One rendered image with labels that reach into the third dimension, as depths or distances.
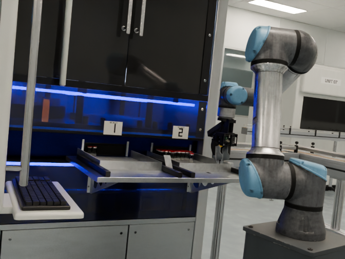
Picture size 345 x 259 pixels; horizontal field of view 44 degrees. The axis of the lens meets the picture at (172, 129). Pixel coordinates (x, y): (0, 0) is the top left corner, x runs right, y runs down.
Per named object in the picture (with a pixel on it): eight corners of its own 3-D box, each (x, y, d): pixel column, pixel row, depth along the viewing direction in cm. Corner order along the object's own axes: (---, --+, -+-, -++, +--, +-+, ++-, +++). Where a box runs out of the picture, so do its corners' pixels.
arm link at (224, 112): (214, 107, 184) (230, 108, 187) (213, 117, 184) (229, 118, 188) (224, 107, 177) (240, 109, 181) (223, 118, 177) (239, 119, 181)
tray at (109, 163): (76, 155, 190) (77, 147, 190) (130, 157, 202) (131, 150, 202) (99, 169, 160) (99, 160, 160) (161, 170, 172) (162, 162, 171)
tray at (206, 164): (146, 158, 206) (147, 150, 205) (192, 159, 217) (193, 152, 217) (178, 170, 175) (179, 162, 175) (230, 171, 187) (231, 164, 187)
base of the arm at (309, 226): (334, 237, 132) (339, 206, 132) (306, 244, 123) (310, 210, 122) (294, 224, 144) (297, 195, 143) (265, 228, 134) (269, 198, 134)
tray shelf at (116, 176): (65, 159, 188) (65, 155, 188) (200, 163, 220) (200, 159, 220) (96, 182, 145) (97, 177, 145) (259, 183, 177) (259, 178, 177)
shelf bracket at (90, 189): (86, 192, 185) (89, 163, 185) (92, 192, 187) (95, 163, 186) (111, 214, 155) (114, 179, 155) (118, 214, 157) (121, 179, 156)
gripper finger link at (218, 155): (218, 168, 179) (221, 146, 179) (211, 165, 185) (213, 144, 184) (225, 168, 181) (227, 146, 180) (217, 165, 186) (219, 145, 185)
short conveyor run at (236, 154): (201, 166, 222) (204, 136, 221) (187, 161, 235) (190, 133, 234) (300, 168, 253) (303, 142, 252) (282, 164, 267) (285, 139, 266)
